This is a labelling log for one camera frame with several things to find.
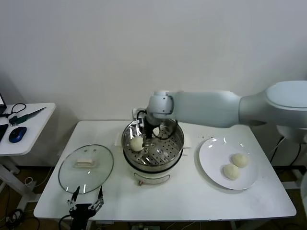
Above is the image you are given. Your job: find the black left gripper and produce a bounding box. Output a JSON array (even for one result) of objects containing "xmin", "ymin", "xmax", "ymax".
[{"xmin": 67, "ymin": 185, "xmax": 105, "ymax": 230}]

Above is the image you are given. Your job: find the perforated steel steamer basket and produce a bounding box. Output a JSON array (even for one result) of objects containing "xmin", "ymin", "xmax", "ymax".
[{"xmin": 114, "ymin": 115, "xmax": 192, "ymax": 173}]

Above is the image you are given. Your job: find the white side table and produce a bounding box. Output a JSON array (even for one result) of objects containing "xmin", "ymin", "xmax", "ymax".
[{"xmin": 0, "ymin": 103, "xmax": 57, "ymax": 211}]

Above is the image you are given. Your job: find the white round plate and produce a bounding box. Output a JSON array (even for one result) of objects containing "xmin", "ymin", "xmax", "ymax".
[{"xmin": 198, "ymin": 137, "xmax": 259, "ymax": 191}]

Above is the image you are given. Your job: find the black flat phone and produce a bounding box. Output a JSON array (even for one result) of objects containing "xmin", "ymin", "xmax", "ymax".
[{"xmin": 0, "ymin": 124, "xmax": 9, "ymax": 144}]

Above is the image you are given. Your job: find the laptop with lit screen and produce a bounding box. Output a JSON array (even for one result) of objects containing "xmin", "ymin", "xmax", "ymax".
[{"xmin": 0, "ymin": 93, "xmax": 7, "ymax": 115}]

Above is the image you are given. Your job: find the round glass pot lid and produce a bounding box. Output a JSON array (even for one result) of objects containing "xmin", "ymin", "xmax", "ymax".
[{"xmin": 58, "ymin": 143, "xmax": 114, "ymax": 195}]

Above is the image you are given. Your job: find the white electric cooker pot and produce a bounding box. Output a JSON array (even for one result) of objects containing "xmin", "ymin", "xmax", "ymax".
[{"xmin": 122, "ymin": 148, "xmax": 185, "ymax": 187}]

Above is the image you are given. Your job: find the small white black gadget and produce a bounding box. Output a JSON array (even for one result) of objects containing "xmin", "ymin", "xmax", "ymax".
[{"xmin": 9, "ymin": 114, "xmax": 20, "ymax": 127}]

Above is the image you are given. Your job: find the blue black computer mouse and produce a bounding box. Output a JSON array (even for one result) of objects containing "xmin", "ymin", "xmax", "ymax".
[{"xmin": 9, "ymin": 127, "xmax": 27, "ymax": 144}]

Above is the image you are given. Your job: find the black cable with adapter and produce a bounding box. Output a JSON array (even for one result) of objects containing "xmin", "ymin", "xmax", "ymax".
[{"xmin": 270, "ymin": 136, "xmax": 302, "ymax": 166}]

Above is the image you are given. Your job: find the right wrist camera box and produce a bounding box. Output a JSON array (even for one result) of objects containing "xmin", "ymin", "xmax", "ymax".
[{"xmin": 132, "ymin": 108, "xmax": 148, "ymax": 127}]

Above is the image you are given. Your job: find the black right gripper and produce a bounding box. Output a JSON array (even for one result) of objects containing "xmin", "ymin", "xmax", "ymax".
[{"xmin": 131, "ymin": 117, "xmax": 157, "ymax": 150}]

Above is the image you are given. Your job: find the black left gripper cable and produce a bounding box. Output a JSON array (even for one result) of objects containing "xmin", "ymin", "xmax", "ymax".
[{"xmin": 59, "ymin": 214, "xmax": 72, "ymax": 230}]

